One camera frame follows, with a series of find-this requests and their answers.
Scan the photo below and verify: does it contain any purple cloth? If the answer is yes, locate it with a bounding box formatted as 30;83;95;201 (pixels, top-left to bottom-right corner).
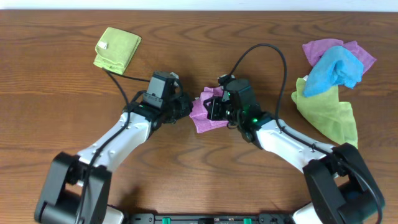
302;39;377;73
190;87;228;133

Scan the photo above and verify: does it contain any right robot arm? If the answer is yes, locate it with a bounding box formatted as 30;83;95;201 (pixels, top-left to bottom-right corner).
203;96;385;223

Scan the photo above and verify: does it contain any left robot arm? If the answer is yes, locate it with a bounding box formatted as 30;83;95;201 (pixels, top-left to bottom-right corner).
34;91;193;224

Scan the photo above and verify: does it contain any folded green cloth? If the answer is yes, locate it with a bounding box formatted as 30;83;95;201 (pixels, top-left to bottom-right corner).
93;27;142;75

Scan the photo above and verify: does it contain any purple cloth under blue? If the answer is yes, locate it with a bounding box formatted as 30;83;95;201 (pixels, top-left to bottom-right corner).
302;39;377;73

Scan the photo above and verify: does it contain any crumpled green cloth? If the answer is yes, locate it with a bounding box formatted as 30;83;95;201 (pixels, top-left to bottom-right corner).
291;78;358;147

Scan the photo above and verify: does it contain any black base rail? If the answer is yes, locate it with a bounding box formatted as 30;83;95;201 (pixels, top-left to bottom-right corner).
123;213;295;224

